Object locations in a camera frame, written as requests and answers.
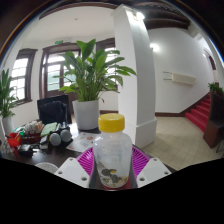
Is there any dark wooden framed window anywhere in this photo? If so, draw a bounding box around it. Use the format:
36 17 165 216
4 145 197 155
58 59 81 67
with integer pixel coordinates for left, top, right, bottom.
95 37 118 76
9 48 38 104

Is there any black chair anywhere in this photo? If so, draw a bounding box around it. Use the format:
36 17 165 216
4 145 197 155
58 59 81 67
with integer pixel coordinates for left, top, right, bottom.
36 94 73 125

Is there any glowing wall lamp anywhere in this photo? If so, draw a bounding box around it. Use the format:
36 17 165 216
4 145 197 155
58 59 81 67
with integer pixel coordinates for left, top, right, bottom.
149 42 160 53

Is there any printed paper leaflet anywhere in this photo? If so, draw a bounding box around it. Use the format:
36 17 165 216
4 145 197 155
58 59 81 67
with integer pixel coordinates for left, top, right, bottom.
65 132 101 153

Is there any white wall radiator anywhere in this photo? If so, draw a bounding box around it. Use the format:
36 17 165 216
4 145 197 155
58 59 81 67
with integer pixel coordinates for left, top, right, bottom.
163 70 197 86

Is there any red carpeted staircase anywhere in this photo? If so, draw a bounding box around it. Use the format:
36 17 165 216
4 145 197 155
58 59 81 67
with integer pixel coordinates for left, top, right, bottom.
184 94 213 133

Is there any green booklet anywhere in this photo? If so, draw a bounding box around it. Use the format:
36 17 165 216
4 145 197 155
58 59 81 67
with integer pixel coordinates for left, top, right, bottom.
40 122 58 138

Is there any white square column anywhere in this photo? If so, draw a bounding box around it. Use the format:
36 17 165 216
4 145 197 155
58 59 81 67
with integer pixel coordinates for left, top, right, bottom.
111 3 158 149

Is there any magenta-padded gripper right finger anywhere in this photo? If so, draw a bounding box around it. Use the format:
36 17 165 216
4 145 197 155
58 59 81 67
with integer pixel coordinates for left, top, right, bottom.
131 146 172 188

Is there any red box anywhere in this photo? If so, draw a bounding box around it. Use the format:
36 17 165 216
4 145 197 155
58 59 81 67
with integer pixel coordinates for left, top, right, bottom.
6 132 23 148

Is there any clear bottle with yellow cap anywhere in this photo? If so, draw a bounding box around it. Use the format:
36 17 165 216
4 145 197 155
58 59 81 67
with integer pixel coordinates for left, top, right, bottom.
92 113 133 190

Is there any dark wooden double door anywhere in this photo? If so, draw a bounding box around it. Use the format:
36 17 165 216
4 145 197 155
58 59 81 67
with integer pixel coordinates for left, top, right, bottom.
39 43 83 99

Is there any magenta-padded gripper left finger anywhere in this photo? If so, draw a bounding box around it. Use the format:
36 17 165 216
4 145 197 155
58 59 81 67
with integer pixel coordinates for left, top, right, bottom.
54 146 97 189

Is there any grey microphone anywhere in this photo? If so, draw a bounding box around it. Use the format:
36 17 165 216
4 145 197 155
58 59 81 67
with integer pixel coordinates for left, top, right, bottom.
49 131 63 147
59 124 73 143

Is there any small black case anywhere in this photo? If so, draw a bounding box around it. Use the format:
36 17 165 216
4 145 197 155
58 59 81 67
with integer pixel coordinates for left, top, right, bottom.
17 143 34 156

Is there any green plant in white pot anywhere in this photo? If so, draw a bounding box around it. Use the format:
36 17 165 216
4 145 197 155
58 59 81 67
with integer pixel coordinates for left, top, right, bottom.
53 38 138 131
0 68 18 136

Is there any small green plant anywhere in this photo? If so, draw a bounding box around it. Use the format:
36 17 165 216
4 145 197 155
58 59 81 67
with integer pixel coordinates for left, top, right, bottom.
208 82 224 96

